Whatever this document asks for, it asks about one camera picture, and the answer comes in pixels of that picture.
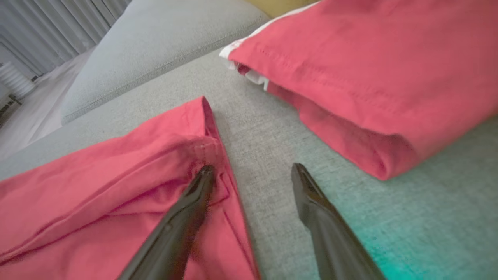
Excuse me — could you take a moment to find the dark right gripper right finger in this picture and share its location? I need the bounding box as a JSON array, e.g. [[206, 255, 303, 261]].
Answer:
[[291, 163, 386, 280]]

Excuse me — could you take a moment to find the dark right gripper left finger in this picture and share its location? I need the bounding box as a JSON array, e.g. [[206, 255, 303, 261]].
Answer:
[[117, 164, 216, 280]]

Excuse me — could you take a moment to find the red shirt with lettering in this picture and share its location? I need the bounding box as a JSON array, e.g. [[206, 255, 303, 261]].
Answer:
[[0, 96, 261, 280]]

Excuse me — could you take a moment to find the red white sports shirt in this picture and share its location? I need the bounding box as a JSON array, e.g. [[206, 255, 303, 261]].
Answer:
[[219, 0, 498, 181]]

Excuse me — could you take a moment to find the large grey sofa seat cushion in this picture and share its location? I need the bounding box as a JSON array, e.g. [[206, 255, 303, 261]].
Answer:
[[0, 47, 498, 280]]

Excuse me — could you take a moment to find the small grey sofa cushion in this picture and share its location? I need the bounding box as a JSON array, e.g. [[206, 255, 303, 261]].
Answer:
[[60, 0, 271, 126]]

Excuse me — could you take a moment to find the white ribbed appliance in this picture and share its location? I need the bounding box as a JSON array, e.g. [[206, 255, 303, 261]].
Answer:
[[0, 61, 37, 100]]

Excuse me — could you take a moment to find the grey pleated curtain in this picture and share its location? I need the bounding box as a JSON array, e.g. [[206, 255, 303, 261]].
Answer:
[[0, 0, 132, 80]]

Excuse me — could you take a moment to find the yellow sofa cushion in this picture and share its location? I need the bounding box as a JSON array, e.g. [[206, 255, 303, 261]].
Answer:
[[245, 0, 320, 19]]

